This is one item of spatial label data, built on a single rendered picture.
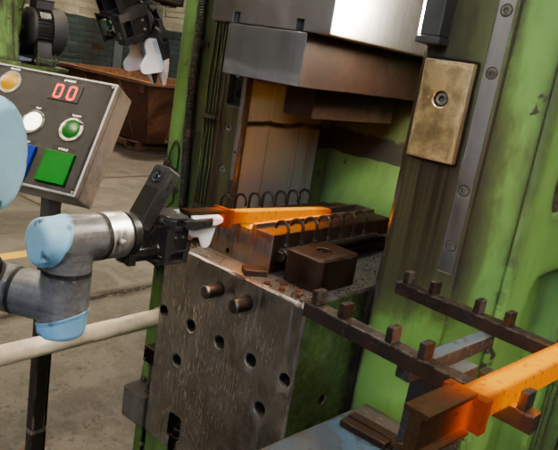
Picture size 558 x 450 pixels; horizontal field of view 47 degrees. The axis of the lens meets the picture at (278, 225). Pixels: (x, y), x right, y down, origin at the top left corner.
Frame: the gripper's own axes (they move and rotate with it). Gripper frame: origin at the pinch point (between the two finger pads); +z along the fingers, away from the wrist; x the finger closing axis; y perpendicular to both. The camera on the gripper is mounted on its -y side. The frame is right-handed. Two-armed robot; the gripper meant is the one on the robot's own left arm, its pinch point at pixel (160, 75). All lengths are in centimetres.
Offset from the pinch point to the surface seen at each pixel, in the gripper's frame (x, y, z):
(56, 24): -471, -225, 104
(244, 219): 15.7, 1.2, 26.5
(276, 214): 15.7, -7.2, 30.6
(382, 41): 27.2, -32.1, 2.5
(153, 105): -497, -317, 231
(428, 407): 76, 35, 6
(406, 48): 27.2, -40.1, 6.8
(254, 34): 9.7, -16.4, -2.9
